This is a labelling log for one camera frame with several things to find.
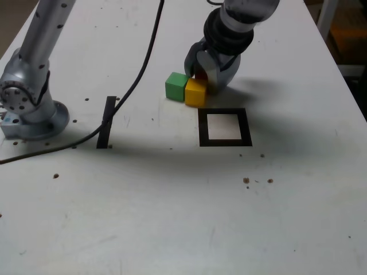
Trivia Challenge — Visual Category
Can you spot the yellow cube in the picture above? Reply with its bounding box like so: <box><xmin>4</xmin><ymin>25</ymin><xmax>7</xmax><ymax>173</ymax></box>
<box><xmin>185</xmin><ymin>77</ymin><xmax>208</xmax><ymax>108</ymax></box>

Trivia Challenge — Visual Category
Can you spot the brown cardboard box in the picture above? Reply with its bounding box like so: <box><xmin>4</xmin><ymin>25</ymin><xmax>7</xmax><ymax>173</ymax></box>
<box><xmin>328</xmin><ymin>17</ymin><xmax>367</xmax><ymax>65</ymax></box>

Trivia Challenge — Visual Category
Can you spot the black cable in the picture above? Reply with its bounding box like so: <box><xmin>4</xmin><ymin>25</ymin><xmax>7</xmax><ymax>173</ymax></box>
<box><xmin>0</xmin><ymin>0</ymin><xmax>166</xmax><ymax>165</ymax></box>

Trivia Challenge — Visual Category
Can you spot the narrow dark grey gripper jaw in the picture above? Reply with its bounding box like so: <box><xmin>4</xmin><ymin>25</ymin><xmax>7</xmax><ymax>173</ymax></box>
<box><xmin>183</xmin><ymin>41</ymin><xmax>208</xmax><ymax>78</ymax></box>

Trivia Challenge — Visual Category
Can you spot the white shelf board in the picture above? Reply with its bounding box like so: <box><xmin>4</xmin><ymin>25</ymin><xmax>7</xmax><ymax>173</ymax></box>
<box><xmin>338</xmin><ymin>64</ymin><xmax>367</xmax><ymax>77</ymax></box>

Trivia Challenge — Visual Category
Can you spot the white metal frame bar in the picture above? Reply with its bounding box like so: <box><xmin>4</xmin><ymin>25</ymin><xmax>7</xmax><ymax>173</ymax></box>
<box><xmin>316</xmin><ymin>0</ymin><xmax>341</xmax><ymax>33</ymax></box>

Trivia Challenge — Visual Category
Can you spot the black tape square outline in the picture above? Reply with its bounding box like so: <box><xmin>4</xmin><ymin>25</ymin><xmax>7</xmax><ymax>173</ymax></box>
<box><xmin>197</xmin><ymin>107</ymin><xmax>253</xmax><ymax>148</ymax></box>

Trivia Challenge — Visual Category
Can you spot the green cube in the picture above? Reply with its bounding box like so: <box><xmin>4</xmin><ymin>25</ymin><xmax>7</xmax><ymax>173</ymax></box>
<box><xmin>165</xmin><ymin>72</ymin><xmax>189</xmax><ymax>103</ymax></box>

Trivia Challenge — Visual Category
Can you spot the black tape strip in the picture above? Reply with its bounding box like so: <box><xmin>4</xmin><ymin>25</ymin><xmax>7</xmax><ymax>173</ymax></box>
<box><xmin>96</xmin><ymin>96</ymin><xmax>118</xmax><ymax>150</ymax></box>

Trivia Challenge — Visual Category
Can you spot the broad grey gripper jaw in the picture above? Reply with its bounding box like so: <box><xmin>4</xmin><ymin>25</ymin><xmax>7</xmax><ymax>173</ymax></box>
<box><xmin>197</xmin><ymin>48</ymin><xmax>241</xmax><ymax>96</ymax></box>

